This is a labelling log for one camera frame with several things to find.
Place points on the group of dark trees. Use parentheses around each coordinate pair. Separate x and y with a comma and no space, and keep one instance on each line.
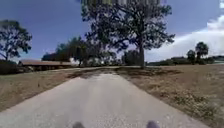
(80,51)

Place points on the pale grey paved path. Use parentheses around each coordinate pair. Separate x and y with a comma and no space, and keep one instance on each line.
(100,100)

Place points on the large dark tree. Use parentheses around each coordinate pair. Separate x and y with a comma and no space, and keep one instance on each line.
(141,30)

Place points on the distant low tree line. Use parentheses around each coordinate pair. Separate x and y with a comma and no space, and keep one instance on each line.
(170,62)

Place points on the low brown-roofed building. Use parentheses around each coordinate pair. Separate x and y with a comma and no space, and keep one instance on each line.
(45,63)

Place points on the robot's own part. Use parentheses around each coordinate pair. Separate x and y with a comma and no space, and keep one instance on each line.
(153,124)
(78,125)

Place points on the dry brown grass field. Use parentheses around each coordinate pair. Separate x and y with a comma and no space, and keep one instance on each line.
(186,86)
(23,86)

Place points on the pair of small trees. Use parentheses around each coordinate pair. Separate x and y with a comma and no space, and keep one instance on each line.
(199,51)

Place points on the dark leafy tree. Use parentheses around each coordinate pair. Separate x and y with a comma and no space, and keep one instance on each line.
(11,38)

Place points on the dark bush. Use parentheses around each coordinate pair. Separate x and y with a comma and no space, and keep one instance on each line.
(8,67)

